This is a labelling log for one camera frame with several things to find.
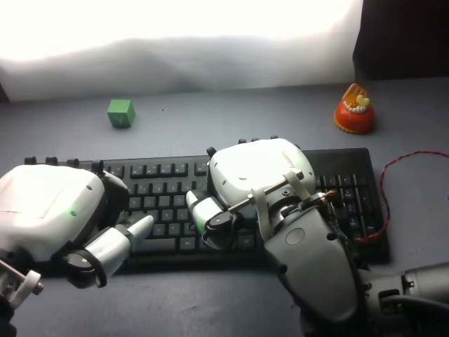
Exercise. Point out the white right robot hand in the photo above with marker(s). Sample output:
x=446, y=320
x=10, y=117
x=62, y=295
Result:
x=256, y=165

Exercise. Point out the black computer keyboard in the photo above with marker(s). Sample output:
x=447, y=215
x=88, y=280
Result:
x=161, y=201

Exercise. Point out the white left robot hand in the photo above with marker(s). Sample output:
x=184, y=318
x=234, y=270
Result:
x=45, y=210

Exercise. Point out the grey table cloth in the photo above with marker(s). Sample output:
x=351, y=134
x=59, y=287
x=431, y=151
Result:
x=224, y=116

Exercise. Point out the white backdrop cloth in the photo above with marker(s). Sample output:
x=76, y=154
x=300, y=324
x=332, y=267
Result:
x=175, y=63

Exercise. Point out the dark background panel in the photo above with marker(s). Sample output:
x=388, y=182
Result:
x=403, y=38

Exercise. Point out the green toy block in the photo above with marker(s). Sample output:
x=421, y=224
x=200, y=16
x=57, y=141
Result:
x=120, y=113

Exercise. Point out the orange toy cake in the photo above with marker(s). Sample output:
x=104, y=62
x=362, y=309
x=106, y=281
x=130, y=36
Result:
x=353, y=117

